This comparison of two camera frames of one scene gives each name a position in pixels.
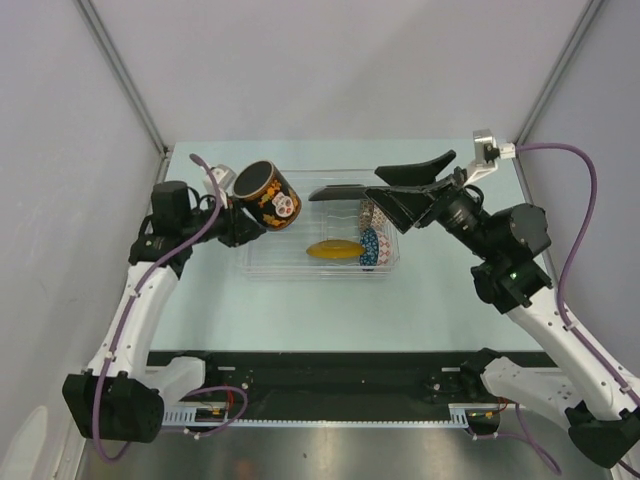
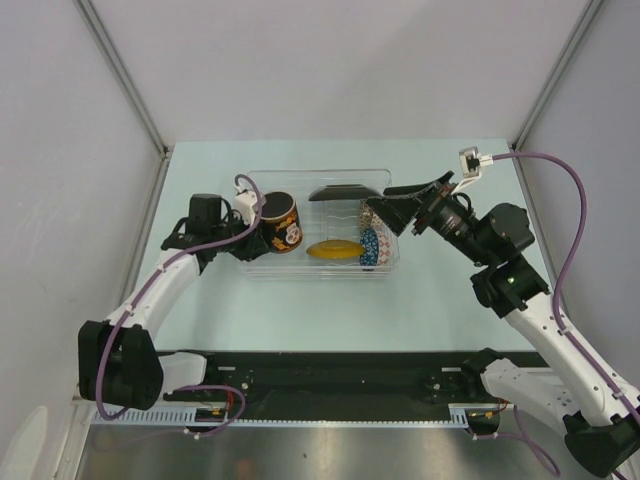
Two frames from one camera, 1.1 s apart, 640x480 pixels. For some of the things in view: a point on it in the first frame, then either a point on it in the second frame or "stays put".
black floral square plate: x=339 y=192 stays put
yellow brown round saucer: x=336 y=249 stays put
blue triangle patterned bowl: x=369 y=260 stays put
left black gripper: x=239 y=228 to x=254 y=246
